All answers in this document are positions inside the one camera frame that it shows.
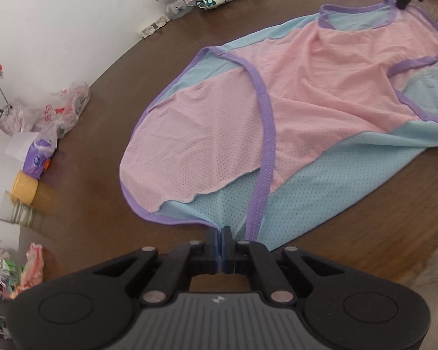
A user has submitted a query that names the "clear red print plastic bag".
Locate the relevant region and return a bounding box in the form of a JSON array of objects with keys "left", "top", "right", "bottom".
[{"left": 31, "top": 82, "right": 92, "bottom": 141}]

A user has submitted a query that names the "pink blue purple mesh vest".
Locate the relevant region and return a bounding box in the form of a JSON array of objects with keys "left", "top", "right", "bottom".
[{"left": 119, "top": 0, "right": 438, "bottom": 252}]

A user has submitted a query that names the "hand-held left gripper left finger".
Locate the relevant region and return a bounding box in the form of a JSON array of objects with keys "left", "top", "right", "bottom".
[{"left": 93, "top": 227, "right": 223, "bottom": 305}]

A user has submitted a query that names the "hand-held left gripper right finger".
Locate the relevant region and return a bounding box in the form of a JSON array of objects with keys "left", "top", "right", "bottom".
[{"left": 222, "top": 226, "right": 347, "bottom": 305}]

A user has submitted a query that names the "crumpled pink wrapper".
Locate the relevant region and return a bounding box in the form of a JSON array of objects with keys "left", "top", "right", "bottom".
[{"left": 7, "top": 242, "right": 46, "bottom": 300}]

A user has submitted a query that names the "yellow cup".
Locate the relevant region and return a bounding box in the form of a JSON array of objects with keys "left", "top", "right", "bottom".
[{"left": 11, "top": 171, "right": 41, "bottom": 205}]

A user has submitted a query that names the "white plastic clip strip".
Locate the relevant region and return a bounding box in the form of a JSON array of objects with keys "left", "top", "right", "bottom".
[{"left": 139, "top": 13, "right": 176, "bottom": 39}]

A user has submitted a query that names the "floral wrapped vase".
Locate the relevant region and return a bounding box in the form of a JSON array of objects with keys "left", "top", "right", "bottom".
[{"left": 0, "top": 98, "right": 35, "bottom": 137}]

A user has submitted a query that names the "glass cup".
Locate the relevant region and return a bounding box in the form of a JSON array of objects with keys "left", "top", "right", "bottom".
[{"left": 0, "top": 191, "right": 37, "bottom": 228}]

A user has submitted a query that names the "purple tissue packet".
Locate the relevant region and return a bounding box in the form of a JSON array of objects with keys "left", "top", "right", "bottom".
[{"left": 22, "top": 127, "right": 57, "bottom": 181}]

